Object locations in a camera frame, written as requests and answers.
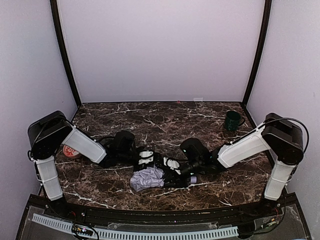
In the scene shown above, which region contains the lavender and black folding umbrella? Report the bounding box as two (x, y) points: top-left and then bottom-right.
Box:
(130, 167), (198, 192)

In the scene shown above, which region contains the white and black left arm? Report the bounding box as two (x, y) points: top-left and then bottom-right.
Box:
(27, 110), (158, 201)

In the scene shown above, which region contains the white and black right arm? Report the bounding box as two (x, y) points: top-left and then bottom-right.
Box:
(163, 113), (310, 201)

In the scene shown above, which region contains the dark green ceramic mug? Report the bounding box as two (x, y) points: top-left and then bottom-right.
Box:
(224, 110), (246, 132)

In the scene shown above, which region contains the red patterned ceramic bowl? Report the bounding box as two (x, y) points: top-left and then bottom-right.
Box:
(62, 145), (81, 159)

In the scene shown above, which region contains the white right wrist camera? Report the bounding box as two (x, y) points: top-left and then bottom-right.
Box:
(163, 157), (181, 175)

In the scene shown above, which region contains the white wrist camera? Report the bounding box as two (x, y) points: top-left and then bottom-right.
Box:
(138, 150), (163, 162)
(163, 157), (181, 175)

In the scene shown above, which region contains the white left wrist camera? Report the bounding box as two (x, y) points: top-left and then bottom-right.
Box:
(138, 150), (163, 162)

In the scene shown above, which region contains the grey slotted cable duct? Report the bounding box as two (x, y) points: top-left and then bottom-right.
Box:
(31, 213), (239, 240)

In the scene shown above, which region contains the black left corner post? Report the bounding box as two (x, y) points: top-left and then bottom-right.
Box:
(49, 0), (82, 108)

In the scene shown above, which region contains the black corner post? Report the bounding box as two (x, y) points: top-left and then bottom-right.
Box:
(49, 0), (82, 108)
(241, 0), (273, 108)

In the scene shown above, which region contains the black right corner post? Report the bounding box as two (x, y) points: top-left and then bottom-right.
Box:
(241, 0), (273, 108)

